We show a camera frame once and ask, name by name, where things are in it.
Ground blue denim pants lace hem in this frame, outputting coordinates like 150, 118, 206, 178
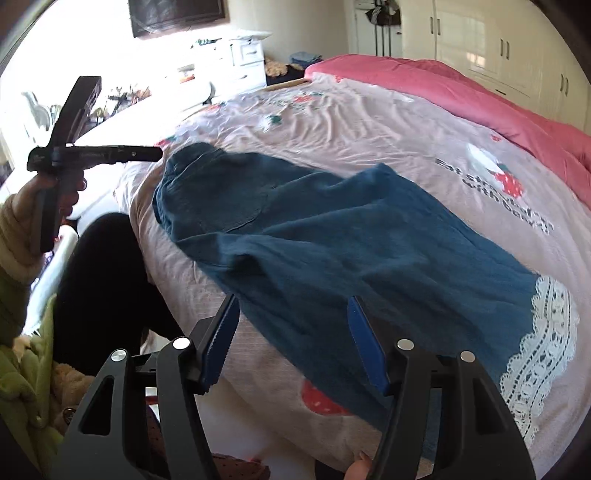
152, 143, 579, 443

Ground green sleeved left forearm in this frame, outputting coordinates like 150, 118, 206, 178
0, 197, 93, 480

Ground person's left hand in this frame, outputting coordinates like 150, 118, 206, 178
8, 174, 88, 241

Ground pink strawberry print bedsheet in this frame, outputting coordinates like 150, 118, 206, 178
117, 74, 590, 478

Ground white drawer dresser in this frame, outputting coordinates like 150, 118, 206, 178
175, 30, 267, 103

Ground blue folded clothes pile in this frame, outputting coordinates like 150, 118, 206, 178
290, 51, 322, 70

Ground red pink folded quilt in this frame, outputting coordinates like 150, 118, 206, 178
304, 54, 590, 205

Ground hanging bags on door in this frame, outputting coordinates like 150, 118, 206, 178
365, 0, 402, 57

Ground white wardrobe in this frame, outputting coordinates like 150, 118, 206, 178
346, 0, 590, 132

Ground black wall television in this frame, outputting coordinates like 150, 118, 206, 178
128, 0, 225, 38

